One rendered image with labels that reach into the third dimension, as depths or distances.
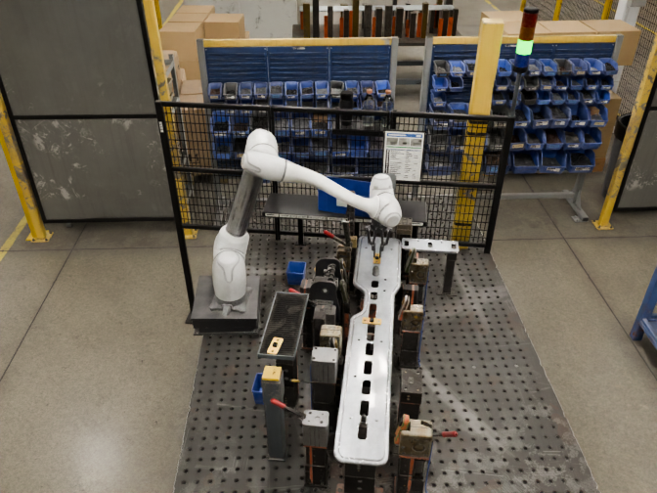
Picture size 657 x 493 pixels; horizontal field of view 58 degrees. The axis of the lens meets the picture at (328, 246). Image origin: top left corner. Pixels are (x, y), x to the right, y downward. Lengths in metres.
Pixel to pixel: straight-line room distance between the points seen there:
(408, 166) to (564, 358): 1.65
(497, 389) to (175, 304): 2.42
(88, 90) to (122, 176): 0.70
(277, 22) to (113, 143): 4.93
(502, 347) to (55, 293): 3.17
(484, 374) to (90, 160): 3.34
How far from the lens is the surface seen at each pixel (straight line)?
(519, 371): 2.93
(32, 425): 3.87
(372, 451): 2.15
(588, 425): 3.78
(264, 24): 9.26
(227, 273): 2.84
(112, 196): 5.03
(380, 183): 2.69
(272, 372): 2.17
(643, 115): 5.17
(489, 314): 3.19
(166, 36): 6.84
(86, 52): 4.57
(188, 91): 5.96
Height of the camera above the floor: 2.73
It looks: 35 degrees down
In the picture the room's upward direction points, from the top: straight up
